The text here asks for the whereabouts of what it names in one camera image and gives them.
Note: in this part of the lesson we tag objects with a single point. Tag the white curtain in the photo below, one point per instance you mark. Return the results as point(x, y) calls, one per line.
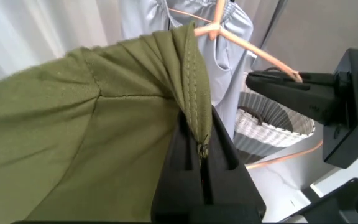
point(42, 31)

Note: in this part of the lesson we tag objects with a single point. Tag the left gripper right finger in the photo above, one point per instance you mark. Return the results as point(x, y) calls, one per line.
point(228, 193)

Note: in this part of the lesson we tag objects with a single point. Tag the white laundry basket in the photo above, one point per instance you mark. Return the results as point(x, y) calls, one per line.
point(275, 133)

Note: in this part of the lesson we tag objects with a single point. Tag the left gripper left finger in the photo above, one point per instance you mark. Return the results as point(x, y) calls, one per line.
point(179, 186)

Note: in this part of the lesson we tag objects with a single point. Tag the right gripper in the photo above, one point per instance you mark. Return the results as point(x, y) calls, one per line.
point(350, 140)

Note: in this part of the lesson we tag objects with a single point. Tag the green garment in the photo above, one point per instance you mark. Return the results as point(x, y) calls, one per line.
point(73, 124)

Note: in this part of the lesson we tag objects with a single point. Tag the pale grey shorts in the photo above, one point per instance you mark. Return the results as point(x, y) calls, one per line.
point(225, 71)

